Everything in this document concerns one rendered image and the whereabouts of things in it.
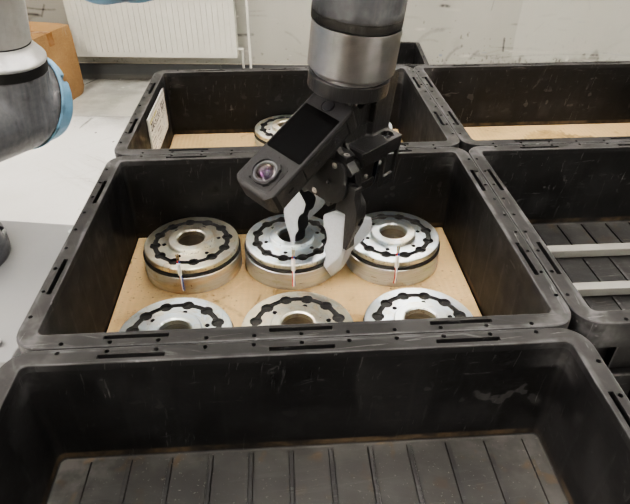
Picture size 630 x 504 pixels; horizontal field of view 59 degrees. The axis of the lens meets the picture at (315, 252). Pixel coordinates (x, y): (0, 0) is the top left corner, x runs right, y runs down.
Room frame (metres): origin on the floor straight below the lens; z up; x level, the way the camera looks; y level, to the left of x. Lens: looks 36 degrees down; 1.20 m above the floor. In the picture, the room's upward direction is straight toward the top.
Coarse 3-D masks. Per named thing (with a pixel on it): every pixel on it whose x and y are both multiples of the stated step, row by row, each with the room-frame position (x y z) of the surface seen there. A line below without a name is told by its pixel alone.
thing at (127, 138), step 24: (168, 72) 0.85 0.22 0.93; (192, 72) 0.86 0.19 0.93; (216, 72) 0.86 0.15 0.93; (240, 72) 0.86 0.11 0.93; (264, 72) 0.86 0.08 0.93; (288, 72) 0.87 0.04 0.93; (408, 72) 0.85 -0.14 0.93; (144, 96) 0.75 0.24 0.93; (432, 120) 0.68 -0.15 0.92; (120, 144) 0.60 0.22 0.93; (408, 144) 0.60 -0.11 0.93; (432, 144) 0.60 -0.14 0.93; (456, 144) 0.60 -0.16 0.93
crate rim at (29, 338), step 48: (96, 192) 0.49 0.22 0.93; (480, 192) 0.49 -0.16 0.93; (48, 288) 0.34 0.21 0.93; (48, 336) 0.28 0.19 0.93; (96, 336) 0.28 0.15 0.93; (144, 336) 0.29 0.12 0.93; (192, 336) 0.28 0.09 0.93; (240, 336) 0.28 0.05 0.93; (288, 336) 0.28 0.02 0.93; (336, 336) 0.28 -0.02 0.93
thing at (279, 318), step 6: (294, 306) 0.39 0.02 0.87; (300, 306) 0.39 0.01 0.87; (282, 312) 0.38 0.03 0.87; (288, 312) 0.38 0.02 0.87; (294, 312) 0.38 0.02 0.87; (300, 312) 0.38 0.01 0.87; (306, 312) 0.38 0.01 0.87; (312, 312) 0.38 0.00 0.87; (318, 312) 0.38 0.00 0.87; (276, 318) 0.37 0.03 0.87; (282, 318) 0.37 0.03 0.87; (288, 318) 0.38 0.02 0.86; (306, 318) 0.38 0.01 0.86; (312, 318) 0.37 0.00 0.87; (318, 318) 0.37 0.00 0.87; (270, 324) 0.36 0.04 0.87; (276, 324) 0.36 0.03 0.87; (282, 324) 0.37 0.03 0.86
